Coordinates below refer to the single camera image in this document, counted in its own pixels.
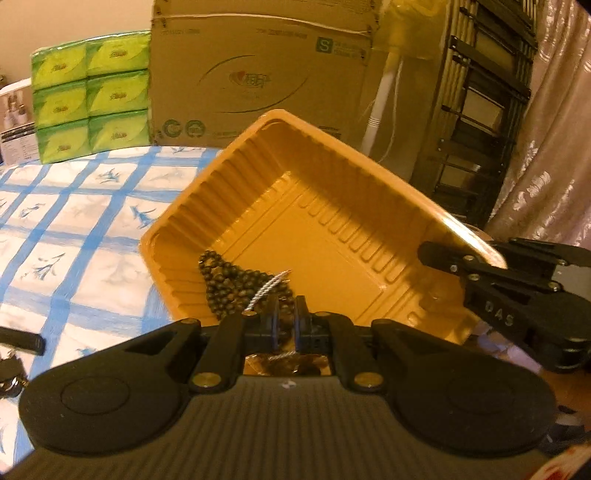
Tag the orange plastic tray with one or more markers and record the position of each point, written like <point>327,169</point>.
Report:
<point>323,230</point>

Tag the yellow plastic cover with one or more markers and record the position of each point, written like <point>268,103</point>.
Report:
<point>415,27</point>

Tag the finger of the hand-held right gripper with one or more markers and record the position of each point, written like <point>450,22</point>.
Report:
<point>438,254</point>
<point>545,251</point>

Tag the red and white printed item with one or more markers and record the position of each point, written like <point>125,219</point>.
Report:
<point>563,464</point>

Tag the pink floral curtain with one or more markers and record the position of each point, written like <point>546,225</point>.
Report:
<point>554,161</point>

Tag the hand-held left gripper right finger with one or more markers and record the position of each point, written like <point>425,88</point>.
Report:
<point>299,325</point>

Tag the stack of green tissue packs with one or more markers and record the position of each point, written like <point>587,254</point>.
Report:
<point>92,97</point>

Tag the large brown cardboard box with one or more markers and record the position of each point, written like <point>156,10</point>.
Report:
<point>258,69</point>

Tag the black cylinder tube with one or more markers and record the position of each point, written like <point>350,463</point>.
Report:
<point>21,340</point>

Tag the black and gold wristwatch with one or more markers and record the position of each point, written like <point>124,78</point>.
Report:
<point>11,376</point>

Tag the blue checkered tablecloth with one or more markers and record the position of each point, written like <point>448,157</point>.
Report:
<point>69,240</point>

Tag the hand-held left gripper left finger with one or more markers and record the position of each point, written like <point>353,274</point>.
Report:
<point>276,323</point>

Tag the white product box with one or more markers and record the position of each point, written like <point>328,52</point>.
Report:
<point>16,134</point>

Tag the black metal rack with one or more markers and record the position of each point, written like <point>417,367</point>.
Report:
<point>485,92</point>

